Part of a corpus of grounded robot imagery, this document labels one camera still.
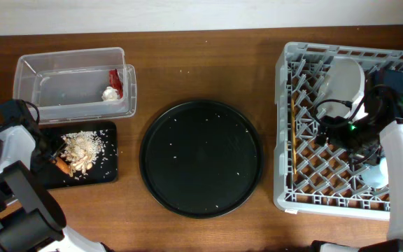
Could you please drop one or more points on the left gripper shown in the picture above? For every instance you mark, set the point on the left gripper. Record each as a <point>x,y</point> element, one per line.
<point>40,166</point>

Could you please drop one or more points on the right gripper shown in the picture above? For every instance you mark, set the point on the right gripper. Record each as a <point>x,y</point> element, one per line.
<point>334,137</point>

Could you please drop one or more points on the orange carrot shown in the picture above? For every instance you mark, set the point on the orange carrot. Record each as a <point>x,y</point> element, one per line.
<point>64,167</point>

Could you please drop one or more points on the light blue cup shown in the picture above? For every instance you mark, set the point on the light blue cup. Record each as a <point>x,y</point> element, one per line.
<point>376,176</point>

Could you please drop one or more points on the grey plate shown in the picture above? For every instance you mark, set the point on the grey plate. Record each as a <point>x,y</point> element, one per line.
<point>344,81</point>

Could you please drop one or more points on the white napkin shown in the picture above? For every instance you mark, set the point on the white napkin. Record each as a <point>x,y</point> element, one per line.
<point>110,94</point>

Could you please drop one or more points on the red sauce packet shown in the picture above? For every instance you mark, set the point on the red sauce packet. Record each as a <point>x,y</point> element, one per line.
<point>115,82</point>

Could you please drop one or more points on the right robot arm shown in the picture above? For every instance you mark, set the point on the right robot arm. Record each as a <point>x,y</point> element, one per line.
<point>383,99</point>

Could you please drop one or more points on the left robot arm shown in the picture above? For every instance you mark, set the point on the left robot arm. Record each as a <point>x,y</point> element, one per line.
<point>30,217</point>

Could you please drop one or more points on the grey dishwasher rack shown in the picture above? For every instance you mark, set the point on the grey dishwasher rack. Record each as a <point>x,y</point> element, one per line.
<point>325,183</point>

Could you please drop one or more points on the black rectangular tray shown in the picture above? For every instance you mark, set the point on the black rectangular tray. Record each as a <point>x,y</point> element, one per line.
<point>104,168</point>

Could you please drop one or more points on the food scraps and rice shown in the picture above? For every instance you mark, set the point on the food scraps and rice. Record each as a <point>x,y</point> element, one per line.
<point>81,151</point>

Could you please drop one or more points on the clear plastic bin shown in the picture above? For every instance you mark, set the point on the clear plastic bin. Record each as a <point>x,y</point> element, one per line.
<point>68,86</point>

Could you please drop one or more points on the round black tray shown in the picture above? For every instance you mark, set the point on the round black tray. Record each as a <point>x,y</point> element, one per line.
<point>201,159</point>

